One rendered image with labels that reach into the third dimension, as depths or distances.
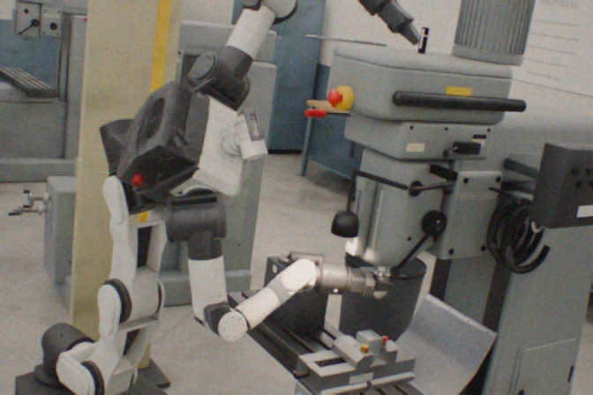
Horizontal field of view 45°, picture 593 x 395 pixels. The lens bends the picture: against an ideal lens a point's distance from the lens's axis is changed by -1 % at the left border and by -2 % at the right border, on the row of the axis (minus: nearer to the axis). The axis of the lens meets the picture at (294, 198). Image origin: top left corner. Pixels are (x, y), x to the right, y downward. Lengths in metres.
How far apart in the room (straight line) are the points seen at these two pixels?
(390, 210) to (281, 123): 7.47
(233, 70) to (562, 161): 0.90
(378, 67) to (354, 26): 7.37
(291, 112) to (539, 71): 3.55
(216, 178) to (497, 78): 0.78
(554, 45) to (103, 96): 4.61
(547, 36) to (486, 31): 5.02
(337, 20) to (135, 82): 6.20
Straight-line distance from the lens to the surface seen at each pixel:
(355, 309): 4.10
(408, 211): 1.94
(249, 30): 2.09
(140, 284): 2.29
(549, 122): 2.25
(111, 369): 2.46
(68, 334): 2.70
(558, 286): 2.40
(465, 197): 2.04
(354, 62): 1.83
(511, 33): 2.07
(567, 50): 6.91
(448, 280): 2.43
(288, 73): 9.26
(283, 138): 9.42
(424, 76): 1.82
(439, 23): 8.02
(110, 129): 2.26
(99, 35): 3.35
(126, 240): 2.20
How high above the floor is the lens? 1.98
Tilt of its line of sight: 15 degrees down
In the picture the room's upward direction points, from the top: 8 degrees clockwise
